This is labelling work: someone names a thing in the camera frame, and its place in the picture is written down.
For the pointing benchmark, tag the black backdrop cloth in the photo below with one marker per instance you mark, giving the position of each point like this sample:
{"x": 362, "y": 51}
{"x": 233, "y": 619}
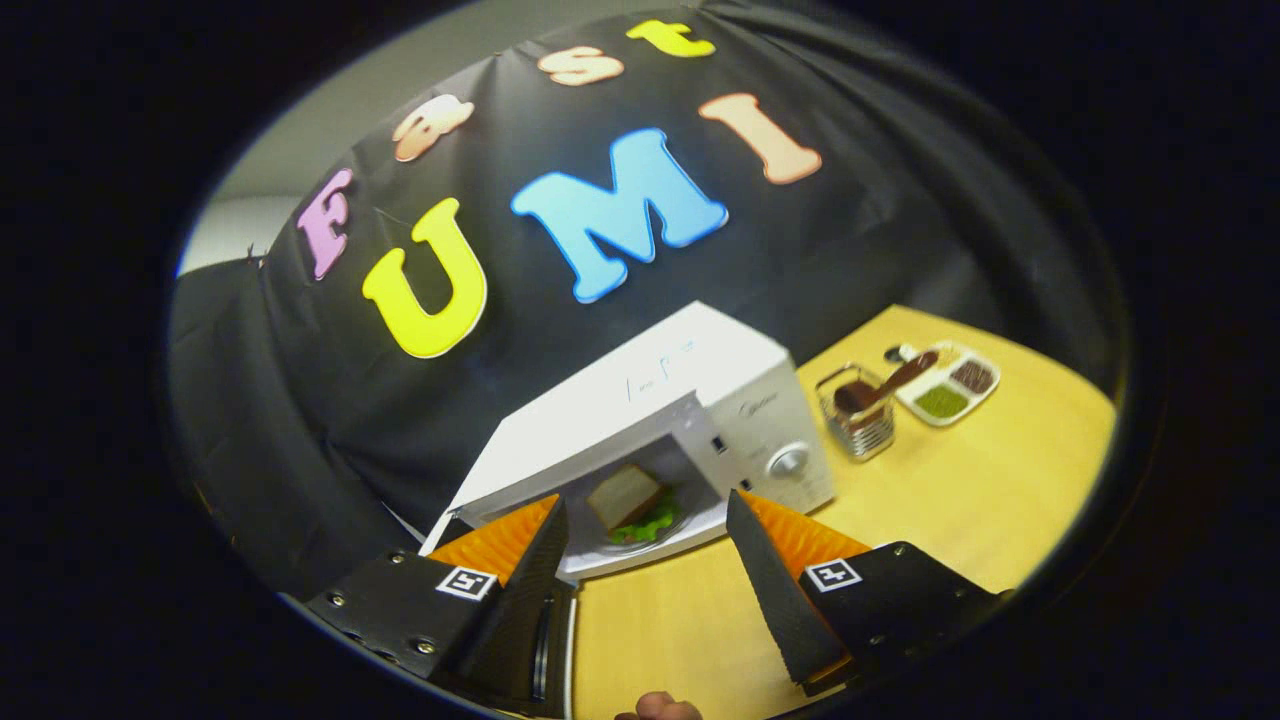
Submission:
{"x": 850, "y": 250}

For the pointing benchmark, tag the white divided plate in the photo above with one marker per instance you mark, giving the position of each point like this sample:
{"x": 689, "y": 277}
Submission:
{"x": 945, "y": 402}

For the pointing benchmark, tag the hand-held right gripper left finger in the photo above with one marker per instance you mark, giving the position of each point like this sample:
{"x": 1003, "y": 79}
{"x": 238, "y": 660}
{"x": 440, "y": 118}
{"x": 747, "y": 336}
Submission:
{"x": 510, "y": 620}

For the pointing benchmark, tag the sandwich with lettuce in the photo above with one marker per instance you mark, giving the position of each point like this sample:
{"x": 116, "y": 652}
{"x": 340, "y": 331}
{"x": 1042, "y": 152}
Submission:
{"x": 622, "y": 495}

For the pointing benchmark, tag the white microwave oven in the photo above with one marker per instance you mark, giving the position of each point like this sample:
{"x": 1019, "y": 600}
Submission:
{"x": 650, "y": 380}

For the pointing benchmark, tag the brown wooden spoon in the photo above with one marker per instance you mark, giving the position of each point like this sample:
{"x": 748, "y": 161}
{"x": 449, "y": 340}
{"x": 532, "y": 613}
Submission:
{"x": 900, "y": 375}

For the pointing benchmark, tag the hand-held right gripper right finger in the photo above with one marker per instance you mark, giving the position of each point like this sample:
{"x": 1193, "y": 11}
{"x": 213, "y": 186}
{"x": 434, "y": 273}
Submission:
{"x": 780, "y": 610}

